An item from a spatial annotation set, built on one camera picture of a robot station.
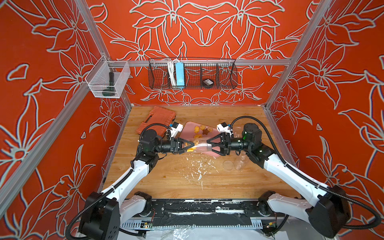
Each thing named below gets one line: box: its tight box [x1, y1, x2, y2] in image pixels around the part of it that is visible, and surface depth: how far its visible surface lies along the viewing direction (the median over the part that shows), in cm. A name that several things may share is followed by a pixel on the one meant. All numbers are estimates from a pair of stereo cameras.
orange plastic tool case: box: [136, 106, 176, 135], surface depth 109 cm
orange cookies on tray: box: [193, 124, 214, 145], surface depth 105 cm
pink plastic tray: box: [181, 121, 220, 158], surface depth 103 cm
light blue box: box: [175, 62, 185, 86], surface depth 91 cm
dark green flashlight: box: [102, 72, 115, 97], surface depth 81 cm
